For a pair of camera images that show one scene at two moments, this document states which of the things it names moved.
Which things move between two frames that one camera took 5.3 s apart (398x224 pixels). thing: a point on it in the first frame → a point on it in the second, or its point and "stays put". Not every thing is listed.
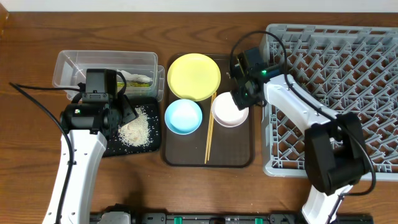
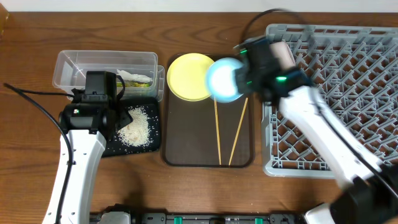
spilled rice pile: x=135 y=132 stays put
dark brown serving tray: x=229 y=147 stays put
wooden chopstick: x=209 y=127 → x=217 y=130
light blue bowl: x=183 y=116 → x=221 y=81
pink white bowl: x=225 y=111 → x=282 y=51
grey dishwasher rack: x=351 y=68 stays put
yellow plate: x=196 y=75 stays put
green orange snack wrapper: x=132 y=84 stays put
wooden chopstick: x=211 y=124 → x=238 y=132
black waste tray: x=140 y=135 stays put
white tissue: x=134 y=78 stays put
